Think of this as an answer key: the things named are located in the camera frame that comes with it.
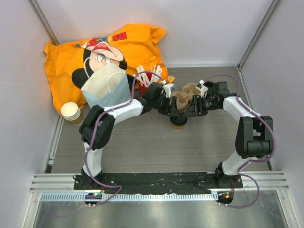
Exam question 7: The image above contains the single paper coffee cup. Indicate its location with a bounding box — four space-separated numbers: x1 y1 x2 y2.
171 123 186 131

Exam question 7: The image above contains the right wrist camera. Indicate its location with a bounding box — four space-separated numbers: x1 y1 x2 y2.
196 80 208 98

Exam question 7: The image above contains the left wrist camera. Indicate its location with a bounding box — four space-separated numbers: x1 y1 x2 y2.
161 80 176 98

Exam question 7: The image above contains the slotted cable duct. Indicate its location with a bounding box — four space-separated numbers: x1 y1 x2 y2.
40 192 218 202

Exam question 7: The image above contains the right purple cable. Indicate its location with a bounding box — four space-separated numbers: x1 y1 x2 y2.
201 75 277 209

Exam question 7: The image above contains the light blue paper bag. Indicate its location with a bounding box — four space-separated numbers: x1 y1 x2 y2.
79 57 131 107

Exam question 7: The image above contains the single black cup lid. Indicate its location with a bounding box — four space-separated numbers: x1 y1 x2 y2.
170 117 188 127

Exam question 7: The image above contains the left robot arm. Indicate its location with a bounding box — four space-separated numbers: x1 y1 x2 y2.
79 83 188 190

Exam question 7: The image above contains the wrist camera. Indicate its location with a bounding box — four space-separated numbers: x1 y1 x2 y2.
196 80 208 98
161 80 176 98

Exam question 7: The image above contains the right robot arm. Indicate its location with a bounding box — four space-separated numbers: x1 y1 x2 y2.
182 80 276 188

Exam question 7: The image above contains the purple cable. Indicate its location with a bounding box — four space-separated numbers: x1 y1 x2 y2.
201 75 277 209
83 72 167 206

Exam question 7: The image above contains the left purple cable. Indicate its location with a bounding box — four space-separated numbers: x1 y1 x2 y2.
83 72 167 206

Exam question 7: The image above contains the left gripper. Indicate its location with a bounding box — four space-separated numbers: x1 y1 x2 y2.
152 95 179 118

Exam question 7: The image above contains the aluminium frame post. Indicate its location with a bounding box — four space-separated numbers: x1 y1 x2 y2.
237 0 282 71
28 0 59 45

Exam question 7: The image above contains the stack of paper cups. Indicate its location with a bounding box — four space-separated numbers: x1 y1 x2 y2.
61 102 83 125

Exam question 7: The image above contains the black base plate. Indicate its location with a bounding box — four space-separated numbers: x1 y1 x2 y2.
73 172 243 195

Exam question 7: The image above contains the orange cartoon t-shirt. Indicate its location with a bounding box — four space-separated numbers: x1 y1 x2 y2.
44 24 175 112

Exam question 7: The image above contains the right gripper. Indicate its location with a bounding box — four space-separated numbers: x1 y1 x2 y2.
184 95 220 117

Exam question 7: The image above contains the right aluminium frame post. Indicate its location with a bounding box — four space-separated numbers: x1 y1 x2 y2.
237 0 282 71

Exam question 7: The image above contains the red ribbed cup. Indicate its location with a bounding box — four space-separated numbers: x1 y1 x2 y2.
138 73 152 96

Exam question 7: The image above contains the lower pulp cup carrier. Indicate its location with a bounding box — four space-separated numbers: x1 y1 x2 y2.
171 83 200 111

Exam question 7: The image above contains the left aluminium frame post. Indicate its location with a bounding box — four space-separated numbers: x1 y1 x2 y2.
28 0 59 45

